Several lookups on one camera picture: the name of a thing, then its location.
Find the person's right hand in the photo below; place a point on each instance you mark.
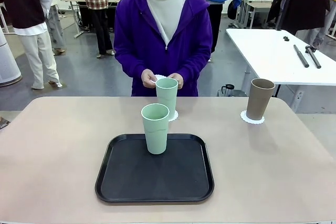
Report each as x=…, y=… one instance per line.
x=147, y=78

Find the person's left hand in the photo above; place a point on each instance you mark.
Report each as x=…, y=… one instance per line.
x=179, y=79

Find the white paper doily coaster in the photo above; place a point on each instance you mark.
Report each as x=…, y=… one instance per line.
x=252, y=122
x=157, y=78
x=175, y=117

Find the light green tall cup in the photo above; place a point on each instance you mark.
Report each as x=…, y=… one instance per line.
x=155, y=134
x=170, y=93

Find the brown tall cup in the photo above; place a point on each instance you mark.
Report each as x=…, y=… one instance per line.
x=258, y=100

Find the person's right forearm purple sleeve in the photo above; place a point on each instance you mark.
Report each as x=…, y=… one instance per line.
x=126, y=61

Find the person's left forearm purple sleeve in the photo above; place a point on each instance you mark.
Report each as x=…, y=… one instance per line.
x=195, y=61

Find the person in purple hoodie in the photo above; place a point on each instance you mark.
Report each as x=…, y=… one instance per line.
x=147, y=37

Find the black kettle jug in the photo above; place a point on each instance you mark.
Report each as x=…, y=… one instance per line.
x=228, y=89

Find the white rectangular table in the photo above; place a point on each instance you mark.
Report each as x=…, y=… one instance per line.
x=267, y=56

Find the person in grey trousers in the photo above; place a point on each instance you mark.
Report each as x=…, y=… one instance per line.
x=56, y=30

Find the black plastic serving tray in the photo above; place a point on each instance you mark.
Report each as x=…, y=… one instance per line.
x=157, y=182

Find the grey metal desk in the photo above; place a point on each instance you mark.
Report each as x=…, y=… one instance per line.
x=257, y=5

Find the small black clamp piece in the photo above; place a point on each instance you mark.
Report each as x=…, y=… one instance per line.
x=286, y=38

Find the plain black rod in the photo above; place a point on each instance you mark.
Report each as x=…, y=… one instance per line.
x=301, y=55

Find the black rod with clamp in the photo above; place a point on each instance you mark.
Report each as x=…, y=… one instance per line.
x=313, y=56

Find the white cylindrical air purifier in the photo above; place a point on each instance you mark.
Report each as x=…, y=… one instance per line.
x=8, y=64

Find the person in black coat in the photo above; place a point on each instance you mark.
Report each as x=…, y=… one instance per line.
x=302, y=3

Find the person black top white trousers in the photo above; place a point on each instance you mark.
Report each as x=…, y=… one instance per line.
x=23, y=3

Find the dark brown flat object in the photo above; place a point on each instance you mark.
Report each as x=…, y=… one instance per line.
x=3, y=123

